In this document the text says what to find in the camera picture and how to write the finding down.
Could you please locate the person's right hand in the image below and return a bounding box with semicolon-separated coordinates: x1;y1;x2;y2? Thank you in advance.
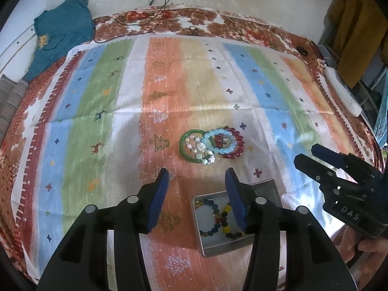
338;226;388;267

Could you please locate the striped printed mat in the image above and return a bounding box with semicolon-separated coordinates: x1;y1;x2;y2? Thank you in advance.
10;35;369;291

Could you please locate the dark red bead bracelet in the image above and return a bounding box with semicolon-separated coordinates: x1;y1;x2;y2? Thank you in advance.
212;127;245;160

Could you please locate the metal tin box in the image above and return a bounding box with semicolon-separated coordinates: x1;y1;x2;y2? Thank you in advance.
191;179;284;258

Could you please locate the light blue bead bracelet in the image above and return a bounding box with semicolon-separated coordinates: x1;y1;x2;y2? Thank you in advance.
202;128;235;156

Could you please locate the green jade bangle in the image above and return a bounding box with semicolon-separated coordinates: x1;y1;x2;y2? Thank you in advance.
179;130;213;162

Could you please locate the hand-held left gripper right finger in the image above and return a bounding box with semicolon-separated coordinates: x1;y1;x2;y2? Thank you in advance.
224;167;356;291

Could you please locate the white oblong object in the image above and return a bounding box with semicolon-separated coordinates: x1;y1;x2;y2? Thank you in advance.
324;67;363;116

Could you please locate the grey striped pillow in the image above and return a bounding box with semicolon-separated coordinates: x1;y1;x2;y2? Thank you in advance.
0;74;29;140

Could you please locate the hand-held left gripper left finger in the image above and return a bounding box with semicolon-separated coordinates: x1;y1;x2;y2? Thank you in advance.
36;168;170;291

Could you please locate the multicolour bead bracelet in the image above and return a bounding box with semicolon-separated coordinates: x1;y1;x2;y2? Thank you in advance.
195;199;245;238

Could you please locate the teal garment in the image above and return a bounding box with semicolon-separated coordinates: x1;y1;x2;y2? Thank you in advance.
26;0;93;82

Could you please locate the black cable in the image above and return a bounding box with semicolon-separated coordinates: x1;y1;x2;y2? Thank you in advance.
92;0;179;43

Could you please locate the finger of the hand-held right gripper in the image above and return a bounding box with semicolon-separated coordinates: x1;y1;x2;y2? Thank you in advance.
294;154;338;190
311;144;350;172

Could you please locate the mustard yellow garment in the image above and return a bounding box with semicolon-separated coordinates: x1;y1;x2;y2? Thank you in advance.
329;0;388;88

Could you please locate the white shell bracelet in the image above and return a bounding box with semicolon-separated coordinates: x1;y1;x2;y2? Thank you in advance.
186;136;216;166

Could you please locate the metal rack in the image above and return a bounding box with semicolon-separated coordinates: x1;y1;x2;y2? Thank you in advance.
318;44;388;122

